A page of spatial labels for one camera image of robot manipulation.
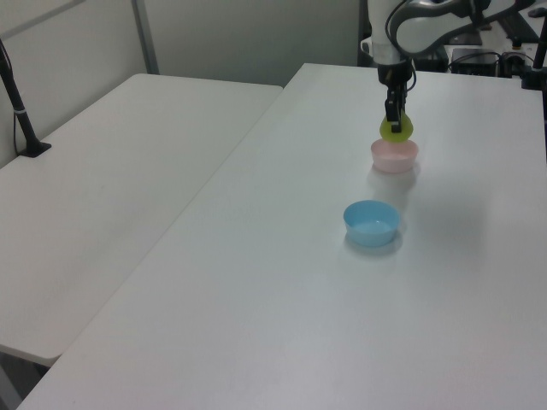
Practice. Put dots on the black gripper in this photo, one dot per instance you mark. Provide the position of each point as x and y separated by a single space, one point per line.
395 74

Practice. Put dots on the green pear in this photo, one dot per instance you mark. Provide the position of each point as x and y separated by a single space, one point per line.
406 132

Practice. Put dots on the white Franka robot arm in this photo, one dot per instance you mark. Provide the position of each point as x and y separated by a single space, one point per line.
410 25

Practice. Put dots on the pink plastic bowl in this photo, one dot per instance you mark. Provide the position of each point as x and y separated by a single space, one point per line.
393 160

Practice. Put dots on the blue plastic bowl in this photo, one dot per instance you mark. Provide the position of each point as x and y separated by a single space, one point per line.
371 224

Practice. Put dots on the black electronics box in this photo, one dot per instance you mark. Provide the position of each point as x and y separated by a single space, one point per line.
474 60

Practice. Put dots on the dark flat laptop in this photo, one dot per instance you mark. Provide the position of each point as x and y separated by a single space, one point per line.
468 39

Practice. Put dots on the black keyboard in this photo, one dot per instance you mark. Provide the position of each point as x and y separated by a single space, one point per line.
527 32

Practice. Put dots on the black computer mouse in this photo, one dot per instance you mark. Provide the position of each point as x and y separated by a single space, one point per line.
537 13

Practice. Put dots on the white side table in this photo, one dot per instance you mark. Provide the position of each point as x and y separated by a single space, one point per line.
107 192

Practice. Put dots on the black clamped camera stand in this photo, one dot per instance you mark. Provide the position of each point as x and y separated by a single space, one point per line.
536 64

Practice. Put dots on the grey partition post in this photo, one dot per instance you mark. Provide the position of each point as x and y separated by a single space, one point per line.
145 38

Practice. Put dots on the black camera stand with base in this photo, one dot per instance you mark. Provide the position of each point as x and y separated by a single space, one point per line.
19 115

